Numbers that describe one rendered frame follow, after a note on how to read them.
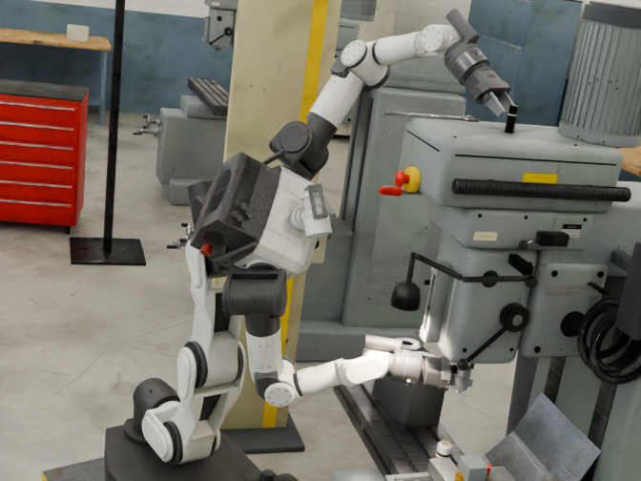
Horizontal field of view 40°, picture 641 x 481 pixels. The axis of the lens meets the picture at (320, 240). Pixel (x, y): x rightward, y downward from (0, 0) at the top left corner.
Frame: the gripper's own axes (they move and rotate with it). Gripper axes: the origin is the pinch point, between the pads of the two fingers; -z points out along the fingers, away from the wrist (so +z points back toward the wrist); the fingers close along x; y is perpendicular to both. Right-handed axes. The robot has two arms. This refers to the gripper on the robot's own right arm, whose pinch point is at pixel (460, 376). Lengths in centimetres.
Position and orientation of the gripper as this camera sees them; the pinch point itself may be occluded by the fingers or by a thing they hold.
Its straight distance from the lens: 240.5
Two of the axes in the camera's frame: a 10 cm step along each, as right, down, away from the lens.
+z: -9.9, -1.6, 0.5
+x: 1.0, -3.1, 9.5
